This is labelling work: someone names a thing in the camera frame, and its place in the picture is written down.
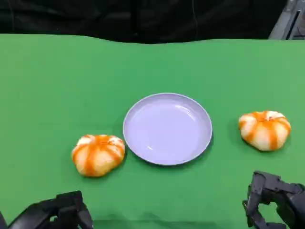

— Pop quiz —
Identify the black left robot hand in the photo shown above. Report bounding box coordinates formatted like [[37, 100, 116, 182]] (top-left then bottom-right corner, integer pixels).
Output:
[[7, 190, 94, 229]]

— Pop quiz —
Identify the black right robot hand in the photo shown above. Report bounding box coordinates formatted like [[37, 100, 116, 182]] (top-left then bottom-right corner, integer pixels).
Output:
[[242, 170, 305, 229]]

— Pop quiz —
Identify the orange and white bread roll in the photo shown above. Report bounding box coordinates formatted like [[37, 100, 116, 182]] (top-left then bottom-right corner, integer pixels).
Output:
[[71, 134, 126, 177], [238, 110, 292, 152]]

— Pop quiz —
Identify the green table cloth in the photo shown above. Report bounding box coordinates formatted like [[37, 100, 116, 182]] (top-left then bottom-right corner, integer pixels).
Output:
[[0, 33, 305, 229]]

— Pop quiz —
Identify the lilac plate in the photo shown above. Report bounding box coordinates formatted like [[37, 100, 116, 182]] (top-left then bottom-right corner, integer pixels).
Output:
[[122, 92, 213, 167]]

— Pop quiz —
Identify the black backdrop curtain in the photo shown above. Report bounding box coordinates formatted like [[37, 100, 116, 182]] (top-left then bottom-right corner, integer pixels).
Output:
[[0, 0, 286, 44]]

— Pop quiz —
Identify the grey metal frame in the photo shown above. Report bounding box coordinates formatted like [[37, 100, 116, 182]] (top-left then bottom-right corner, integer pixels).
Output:
[[268, 0, 305, 41]]

